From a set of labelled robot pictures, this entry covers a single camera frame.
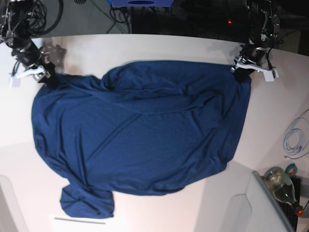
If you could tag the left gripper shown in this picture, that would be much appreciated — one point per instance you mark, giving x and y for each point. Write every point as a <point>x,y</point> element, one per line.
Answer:
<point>250,54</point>

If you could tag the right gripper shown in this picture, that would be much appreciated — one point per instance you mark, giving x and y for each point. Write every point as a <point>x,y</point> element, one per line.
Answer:
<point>33,60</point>

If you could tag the dark blue t-shirt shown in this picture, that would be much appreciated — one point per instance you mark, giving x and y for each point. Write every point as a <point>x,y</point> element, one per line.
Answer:
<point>147,128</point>

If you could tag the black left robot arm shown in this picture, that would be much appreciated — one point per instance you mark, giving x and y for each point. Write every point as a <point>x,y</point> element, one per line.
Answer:
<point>266,24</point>

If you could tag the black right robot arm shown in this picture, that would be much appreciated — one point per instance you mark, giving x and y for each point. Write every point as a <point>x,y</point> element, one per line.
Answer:
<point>20,22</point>

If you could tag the blue box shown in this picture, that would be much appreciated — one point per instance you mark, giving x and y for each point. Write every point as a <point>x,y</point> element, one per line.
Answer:
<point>140,3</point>

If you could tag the green tape roll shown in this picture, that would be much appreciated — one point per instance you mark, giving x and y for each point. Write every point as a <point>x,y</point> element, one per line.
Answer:
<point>291,169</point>

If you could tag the clear plastic bottle red cap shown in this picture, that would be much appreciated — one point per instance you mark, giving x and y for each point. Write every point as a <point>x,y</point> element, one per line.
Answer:
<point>282,188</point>

